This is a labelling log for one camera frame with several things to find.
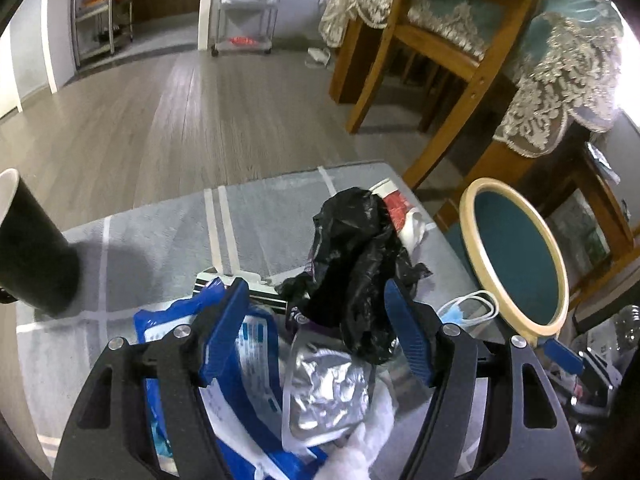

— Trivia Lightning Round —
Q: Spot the teal lace tablecloth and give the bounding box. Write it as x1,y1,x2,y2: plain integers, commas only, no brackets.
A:
320,0,628,158

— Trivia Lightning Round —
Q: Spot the grey rug with white lines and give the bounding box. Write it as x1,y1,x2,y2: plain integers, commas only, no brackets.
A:
15,160,506,480

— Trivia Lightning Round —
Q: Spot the silver foil pouch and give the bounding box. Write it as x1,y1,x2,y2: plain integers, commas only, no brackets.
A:
281,332,376,456

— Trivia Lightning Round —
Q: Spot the red floral paper cup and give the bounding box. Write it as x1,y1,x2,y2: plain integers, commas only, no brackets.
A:
370,177,431,256

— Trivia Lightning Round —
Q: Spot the blue wrapper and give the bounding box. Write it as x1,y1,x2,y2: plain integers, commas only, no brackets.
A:
437,290,501,328

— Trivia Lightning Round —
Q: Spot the white trolley cart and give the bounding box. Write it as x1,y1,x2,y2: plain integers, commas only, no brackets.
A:
210,0,288,56

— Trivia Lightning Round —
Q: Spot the black plastic bag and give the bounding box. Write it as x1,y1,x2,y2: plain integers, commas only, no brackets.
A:
275,187,433,366

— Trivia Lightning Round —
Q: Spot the wooden chair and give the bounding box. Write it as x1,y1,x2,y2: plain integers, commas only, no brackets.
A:
345,0,556,191

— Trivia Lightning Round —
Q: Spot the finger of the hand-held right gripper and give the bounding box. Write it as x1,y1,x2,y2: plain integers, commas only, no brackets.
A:
542,337,586,373

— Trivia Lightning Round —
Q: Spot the wooden table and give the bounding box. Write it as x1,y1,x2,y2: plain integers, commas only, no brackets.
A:
329,15,531,191

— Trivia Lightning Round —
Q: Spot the blue plastic package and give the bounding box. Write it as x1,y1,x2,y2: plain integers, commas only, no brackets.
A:
134,277,331,480

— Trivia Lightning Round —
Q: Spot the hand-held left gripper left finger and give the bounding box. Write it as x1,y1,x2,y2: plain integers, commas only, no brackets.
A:
52,277,251,480

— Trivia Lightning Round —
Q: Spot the teal bin with beige rim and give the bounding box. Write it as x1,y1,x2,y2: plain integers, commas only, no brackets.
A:
459,177,571,346

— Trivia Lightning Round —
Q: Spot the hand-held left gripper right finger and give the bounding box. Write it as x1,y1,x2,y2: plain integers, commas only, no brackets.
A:
382,277,583,480

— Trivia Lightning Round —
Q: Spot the wooden stool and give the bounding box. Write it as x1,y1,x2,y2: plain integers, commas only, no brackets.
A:
435,130,640,311

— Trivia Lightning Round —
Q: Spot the metal shelf rack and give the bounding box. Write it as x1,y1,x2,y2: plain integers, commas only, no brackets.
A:
72,0,136,68

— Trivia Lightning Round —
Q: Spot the small printed box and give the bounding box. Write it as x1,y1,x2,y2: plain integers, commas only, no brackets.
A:
194,271,288,311

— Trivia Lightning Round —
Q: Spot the white tissue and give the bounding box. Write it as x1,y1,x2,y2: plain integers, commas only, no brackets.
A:
320,385,401,480

